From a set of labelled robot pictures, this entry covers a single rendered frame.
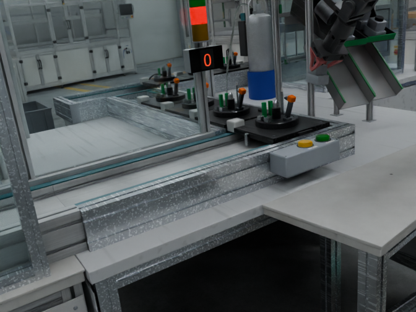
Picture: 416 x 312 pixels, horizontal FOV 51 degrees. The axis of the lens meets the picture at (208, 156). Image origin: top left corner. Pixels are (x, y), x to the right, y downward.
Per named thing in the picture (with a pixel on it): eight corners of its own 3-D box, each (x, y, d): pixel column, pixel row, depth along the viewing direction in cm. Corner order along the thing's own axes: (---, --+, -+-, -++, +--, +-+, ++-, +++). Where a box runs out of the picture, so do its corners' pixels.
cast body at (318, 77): (328, 84, 139) (330, 62, 137) (317, 85, 138) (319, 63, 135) (312, 79, 147) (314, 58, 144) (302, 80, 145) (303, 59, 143)
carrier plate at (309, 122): (329, 127, 141) (329, 121, 140) (273, 145, 129) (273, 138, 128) (280, 116, 160) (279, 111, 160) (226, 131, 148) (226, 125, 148)
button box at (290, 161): (340, 158, 127) (340, 138, 125) (286, 178, 117) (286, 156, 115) (322, 153, 133) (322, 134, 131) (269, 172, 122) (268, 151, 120)
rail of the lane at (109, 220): (355, 153, 141) (355, 121, 138) (90, 252, 98) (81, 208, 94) (341, 150, 146) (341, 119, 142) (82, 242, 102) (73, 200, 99)
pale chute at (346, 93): (369, 103, 151) (376, 96, 147) (338, 110, 146) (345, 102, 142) (332, 43, 162) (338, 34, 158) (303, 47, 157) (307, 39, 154)
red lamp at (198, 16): (210, 22, 133) (208, 5, 131) (196, 24, 130) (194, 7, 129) (201, 23, 137) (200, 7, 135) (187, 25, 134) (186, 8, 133)
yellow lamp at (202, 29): (212, 39, 134) (210, 23, 133) (198, 41, 132) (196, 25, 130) (203, 39, 138) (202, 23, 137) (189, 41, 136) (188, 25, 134)
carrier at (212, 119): (277, 116, 161) (275, 82, 157) (224, 130, 150) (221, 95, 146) (238, 108, 181) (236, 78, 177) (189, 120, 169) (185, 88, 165)
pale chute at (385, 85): (396, 95, 158) (403, 88, 154) (368, 101, 154) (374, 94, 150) (359, 38, 169) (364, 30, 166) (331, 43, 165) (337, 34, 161)
